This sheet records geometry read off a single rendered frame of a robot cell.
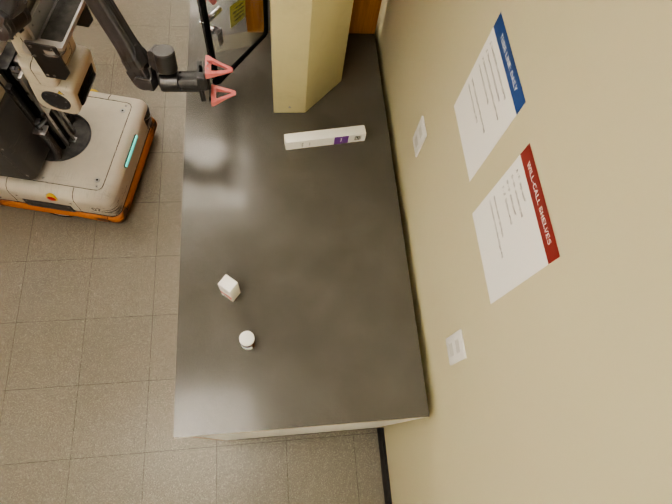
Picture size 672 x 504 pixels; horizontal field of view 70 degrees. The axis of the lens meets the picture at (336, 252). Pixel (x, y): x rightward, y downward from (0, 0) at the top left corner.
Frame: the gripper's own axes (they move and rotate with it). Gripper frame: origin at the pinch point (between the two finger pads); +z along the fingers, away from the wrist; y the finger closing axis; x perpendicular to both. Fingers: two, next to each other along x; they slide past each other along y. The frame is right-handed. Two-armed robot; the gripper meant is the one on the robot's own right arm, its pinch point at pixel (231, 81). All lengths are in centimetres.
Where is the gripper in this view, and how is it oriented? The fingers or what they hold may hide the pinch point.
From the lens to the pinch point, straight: 152.0
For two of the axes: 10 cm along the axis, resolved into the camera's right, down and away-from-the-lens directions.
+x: -0.8, -9.3, 3.6
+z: 9.9, -0.4, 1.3
